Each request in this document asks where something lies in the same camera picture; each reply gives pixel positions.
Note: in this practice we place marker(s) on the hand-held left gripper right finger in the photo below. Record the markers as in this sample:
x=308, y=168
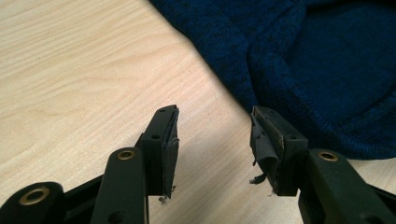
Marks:
x=280, y=155

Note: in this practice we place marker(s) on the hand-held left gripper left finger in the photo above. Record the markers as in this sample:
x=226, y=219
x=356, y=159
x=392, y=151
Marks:
x=158, y=149

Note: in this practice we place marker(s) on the dark blue knitted garment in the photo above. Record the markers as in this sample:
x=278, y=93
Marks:
x=311, y=62

